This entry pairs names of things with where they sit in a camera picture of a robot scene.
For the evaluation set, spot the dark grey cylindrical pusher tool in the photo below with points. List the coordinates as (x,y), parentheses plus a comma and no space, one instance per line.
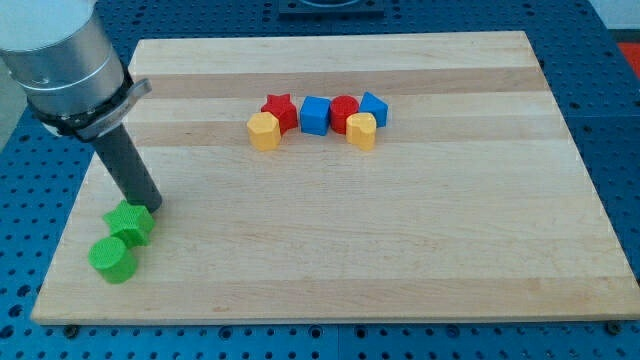
(123,162)

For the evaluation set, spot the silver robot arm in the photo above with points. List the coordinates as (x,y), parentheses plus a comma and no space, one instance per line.
(58,52)

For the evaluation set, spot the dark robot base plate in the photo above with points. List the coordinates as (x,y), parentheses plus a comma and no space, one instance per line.
(311,8)

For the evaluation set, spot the green cylinder block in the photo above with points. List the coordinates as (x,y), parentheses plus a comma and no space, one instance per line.
(113,260)

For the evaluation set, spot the red cylinder block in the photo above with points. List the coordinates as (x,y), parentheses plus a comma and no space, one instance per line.
(341,107)

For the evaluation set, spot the blue cube block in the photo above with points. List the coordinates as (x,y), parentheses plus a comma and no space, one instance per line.
(314,116)

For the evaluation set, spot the wooden board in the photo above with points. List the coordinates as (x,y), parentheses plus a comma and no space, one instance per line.
(473,206)

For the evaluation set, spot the red star block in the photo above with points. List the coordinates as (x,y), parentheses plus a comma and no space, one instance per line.
(282,107)

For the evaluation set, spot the blue triangular block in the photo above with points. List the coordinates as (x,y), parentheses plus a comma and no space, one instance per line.
(370,103)

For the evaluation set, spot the yellow heart block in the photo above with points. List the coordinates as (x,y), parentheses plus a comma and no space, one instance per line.
(361,130)

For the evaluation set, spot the yellow hexagon block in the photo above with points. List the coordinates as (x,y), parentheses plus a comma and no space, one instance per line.
(264,131)

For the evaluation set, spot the green star block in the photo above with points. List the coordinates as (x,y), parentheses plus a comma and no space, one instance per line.
(130,223)

